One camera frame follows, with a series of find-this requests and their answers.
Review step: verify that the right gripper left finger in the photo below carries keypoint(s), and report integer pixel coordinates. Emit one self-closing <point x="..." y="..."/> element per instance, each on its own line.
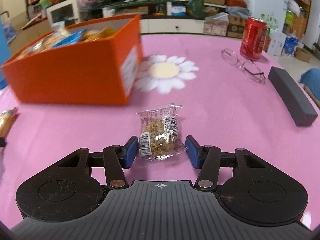
<point x="116" y="158"/>

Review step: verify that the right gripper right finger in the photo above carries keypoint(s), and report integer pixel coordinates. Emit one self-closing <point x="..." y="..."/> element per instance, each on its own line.
<point x="205" y="158"/>

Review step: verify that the clear oat bar pack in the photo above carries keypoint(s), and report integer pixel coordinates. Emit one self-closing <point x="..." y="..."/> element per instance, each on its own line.
<point x="159" y="138"/>

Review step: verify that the clear bag of small cookies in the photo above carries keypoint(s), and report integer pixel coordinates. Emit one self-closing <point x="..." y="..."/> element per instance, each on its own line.
<point x="46" y="43"/>

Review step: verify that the orange storage box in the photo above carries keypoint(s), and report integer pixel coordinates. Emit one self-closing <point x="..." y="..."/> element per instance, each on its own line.
<point x="96" y="72"/>

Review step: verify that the eyeglasses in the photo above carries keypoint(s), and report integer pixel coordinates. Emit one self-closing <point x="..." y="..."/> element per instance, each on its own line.
<point x="247" y="67"/>

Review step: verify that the brown chocolate cookie pack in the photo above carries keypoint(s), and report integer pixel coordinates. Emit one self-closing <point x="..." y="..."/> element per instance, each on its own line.
<point x="7" y="118"/>

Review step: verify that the blue snack pack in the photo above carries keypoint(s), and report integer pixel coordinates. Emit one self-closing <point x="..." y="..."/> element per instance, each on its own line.
<point x="72" y="39"/>

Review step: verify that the blue chair seat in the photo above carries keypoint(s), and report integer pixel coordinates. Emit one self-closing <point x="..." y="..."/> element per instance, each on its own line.
<point x="311" y="79"/>

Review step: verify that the red soda can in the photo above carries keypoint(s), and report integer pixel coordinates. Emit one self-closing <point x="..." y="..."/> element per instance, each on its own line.
<point x="253" y="38"/>

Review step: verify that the white TV cabinet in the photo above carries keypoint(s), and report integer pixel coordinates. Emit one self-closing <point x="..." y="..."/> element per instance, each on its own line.
<point x="171" y="25"/>

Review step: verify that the white chest freezer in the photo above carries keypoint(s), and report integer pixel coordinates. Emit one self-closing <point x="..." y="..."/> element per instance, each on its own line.
<point x="272" y="12"/>

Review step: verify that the blue thermos jug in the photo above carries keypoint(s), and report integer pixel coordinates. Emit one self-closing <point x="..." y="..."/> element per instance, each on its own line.
<point x="4" y="56"/>

